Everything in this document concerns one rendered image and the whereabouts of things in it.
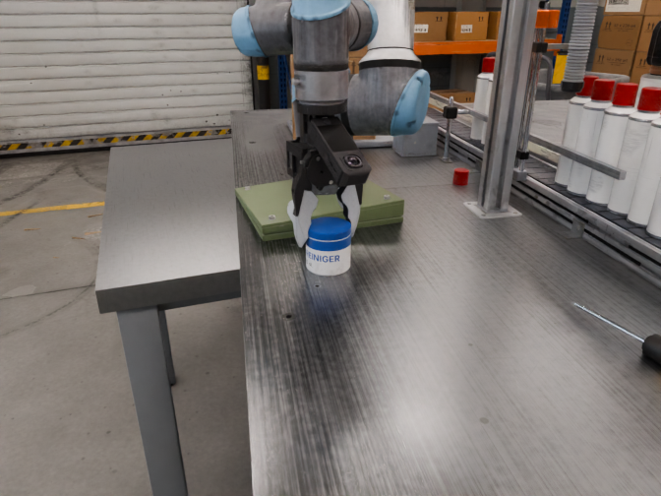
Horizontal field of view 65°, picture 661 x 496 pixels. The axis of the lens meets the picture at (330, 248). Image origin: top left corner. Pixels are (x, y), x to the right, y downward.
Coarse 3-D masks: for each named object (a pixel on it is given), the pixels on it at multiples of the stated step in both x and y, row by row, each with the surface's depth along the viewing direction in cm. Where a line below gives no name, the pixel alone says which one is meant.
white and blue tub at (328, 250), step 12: (312, 228) 78; (324, 228) 78; (336, 228) 78; (348, 228) 78; (312, 240) 77; (324, 240) 77; (336, 240) 77; (348, 240) 79; (312, 252) 78; (324, 252) 77; (336, 252) 78; (348, 252) 79; (312, 264) 79; (324, 264) 78; (336, 264) 78; (348, 264) 80
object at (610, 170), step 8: (432, 96) 158; (440, 96) 152; (448, 104) 147; (456, 104) 141; (472, 112) 132; (480, 112) 130; (536, 136) 106; (536, 144) 105; (544, 144) 103; (552, 144) 100; (560, 152) 98; (568, 152) 96; (576, 152) 94; (576, 160) 93; (584, 160) 91; (592, 160) 89; (592, 168) 89; (600, 168) 87; (608, 168) 86; (616, 168) 85; (616, 176) 84; (624, 176) 83
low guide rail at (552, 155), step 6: (432, 102) 179; (438, 102) 174; (462, 114) 156; (468, 114) 152; (468, 120) 153; (522, 144) 125; (528, 144) 122; (534, 144) 120; (534, 150) 120; (540, 150) 118; (546, 150) 116; (546, 156) 116; (552, 156) 114; (558, 156) 112
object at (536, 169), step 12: (432, 108) 181; (444, 120) 162; (456, 120) 162; (456, 132) 147; (468, 132) 147; (480, 144) 134; (528, 168) 114; (540, 168) 114; (552, 168) 114; (540, 180) 106; (552, 180) 106; (564, 192) 99; (588, 204) 93; (600, 216) 89; (612, 216) 88; (624, 228) 84; (636, 228) 83; (648, 240) 79; (660, 240) 79
